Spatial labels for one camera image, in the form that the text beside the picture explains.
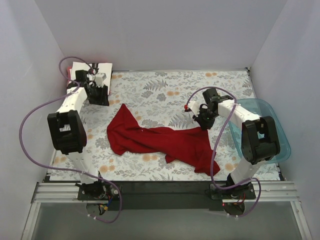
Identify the red t shirt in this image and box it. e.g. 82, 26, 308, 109
106, 104, 213, 176
66, 66, 72, 80

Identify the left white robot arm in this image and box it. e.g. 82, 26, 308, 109
47, 69, 110, 200

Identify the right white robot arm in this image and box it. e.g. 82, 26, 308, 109
184, 86, 281, 199

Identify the white printed folded t shirt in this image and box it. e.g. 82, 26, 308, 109
70, 61, 113, 96

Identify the red folded t shirt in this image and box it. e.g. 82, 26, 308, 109
66, 66, 72, 80

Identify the floral patterned table mat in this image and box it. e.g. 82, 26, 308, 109
48, 69, 281, 181

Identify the teal plastic bin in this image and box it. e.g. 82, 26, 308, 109
228, 98, 291, 164

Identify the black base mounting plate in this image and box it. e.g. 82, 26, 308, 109
75, 181, 256, 214

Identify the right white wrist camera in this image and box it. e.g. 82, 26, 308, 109
184, 100, 200, 120

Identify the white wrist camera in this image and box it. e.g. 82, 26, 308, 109
184, 100, 200, 120
94, 72, 107, 88

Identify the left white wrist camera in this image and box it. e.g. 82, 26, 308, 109
94, 72, 107, 88

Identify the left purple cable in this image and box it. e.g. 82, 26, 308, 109
19, 56, 124, 223

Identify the aluminium frame rail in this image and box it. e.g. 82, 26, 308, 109
21, 180, 311, 240

